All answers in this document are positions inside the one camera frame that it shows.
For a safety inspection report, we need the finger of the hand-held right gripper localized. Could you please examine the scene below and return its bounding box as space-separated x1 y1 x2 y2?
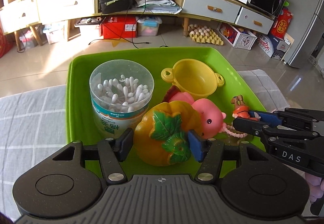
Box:
232 117 324 139
249 107 324 126

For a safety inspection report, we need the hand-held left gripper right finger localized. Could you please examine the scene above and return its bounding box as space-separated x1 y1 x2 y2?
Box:
188 130 272 185

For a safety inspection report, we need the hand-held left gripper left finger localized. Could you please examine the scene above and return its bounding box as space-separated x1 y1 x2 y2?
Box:
49 128 134 185

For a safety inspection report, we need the small orange toy figure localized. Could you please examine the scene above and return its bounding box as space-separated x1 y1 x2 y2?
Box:
231 95 259 122

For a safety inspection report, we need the orange toy pumpkin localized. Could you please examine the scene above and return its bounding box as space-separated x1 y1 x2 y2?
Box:
133 101 203 167

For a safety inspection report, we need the clear cotton swab jar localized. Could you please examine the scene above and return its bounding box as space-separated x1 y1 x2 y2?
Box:
89 60 155 138

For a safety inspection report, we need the pink toy pig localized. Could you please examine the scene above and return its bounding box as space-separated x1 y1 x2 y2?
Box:
163 86 227 141

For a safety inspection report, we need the yellow toy pot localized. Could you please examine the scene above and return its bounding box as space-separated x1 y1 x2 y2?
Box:
161 59 225 100

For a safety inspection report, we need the green plastic box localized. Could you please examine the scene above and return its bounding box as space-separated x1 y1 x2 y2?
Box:
66 47 267 179

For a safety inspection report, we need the person's right hand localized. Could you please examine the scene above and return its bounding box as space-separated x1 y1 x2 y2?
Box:
304 172 324 204

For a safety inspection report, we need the white and blue carton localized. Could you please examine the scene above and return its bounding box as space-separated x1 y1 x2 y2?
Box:
256 33 292 61

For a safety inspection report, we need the white box with red print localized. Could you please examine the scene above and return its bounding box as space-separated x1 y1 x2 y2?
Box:
217 22 259 51

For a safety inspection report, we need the red gift box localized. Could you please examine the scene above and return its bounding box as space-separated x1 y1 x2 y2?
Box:
272 8 293 40

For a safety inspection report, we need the small grey drawer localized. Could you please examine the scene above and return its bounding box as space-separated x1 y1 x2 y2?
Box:
233 7 275 35

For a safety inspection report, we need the egg tray with eggs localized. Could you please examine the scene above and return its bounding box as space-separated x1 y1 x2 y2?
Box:
188 23 225 46

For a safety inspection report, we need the silver refrigerator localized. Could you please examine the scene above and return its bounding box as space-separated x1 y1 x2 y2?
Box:
287 0 324 69

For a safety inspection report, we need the red cardboard box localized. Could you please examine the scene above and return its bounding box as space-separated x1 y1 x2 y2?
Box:
101 16 137 39

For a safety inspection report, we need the storage bin with blue lid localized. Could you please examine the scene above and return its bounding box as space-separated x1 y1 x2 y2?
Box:
136 16 163 37

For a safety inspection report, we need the white bin with tool tray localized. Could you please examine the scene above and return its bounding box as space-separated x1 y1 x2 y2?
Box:
74 18 103 42

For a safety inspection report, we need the large grey drawer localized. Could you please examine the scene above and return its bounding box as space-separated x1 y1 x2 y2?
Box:
182 0 241 23

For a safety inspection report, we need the low wooden media cabinet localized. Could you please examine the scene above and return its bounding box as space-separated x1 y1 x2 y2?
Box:
86 0 277 37

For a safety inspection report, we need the small clear storage bin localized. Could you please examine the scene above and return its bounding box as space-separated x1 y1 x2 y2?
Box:
18 30 39 50

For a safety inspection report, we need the black bag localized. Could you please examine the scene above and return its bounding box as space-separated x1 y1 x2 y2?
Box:
98 0 134 15

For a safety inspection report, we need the pile of white papers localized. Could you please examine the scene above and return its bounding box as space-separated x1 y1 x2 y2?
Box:
134 0 183 15

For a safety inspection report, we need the red printed bag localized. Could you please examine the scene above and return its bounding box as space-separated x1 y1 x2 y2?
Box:
0 33 14 59

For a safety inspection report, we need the white drawer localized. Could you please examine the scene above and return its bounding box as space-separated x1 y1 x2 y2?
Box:
0 0 40 35

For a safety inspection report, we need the black floor cable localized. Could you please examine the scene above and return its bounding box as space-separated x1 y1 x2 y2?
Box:
88 25 150 48

